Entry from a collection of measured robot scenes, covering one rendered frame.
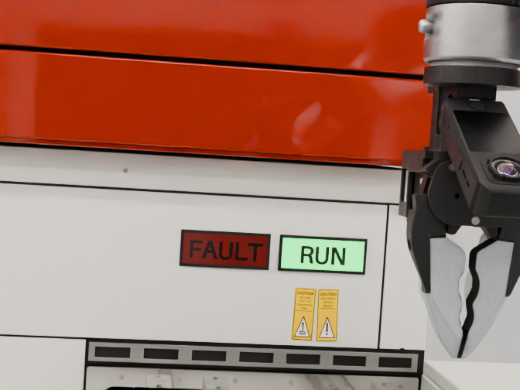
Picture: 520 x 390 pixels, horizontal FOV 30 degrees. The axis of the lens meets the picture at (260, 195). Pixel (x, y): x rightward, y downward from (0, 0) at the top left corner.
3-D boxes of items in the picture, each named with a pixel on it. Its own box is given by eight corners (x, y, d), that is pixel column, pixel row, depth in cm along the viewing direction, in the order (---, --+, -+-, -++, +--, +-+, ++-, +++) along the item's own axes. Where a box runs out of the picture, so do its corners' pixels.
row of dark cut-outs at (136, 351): (88, 359, 126) (89, 340, 126) (415, 371, 132) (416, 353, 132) (87, 360, 126) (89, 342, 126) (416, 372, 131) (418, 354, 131)
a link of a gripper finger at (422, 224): (462, 292, 72) (470, 175, 71) (470, 295, 70) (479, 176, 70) (400, 289, 71) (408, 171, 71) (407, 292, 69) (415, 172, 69)
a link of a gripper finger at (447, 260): (438, 344, 76) (446, 227, 76) (463, 361, 70) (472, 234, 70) (399, 343, 76) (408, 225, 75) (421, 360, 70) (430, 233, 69)
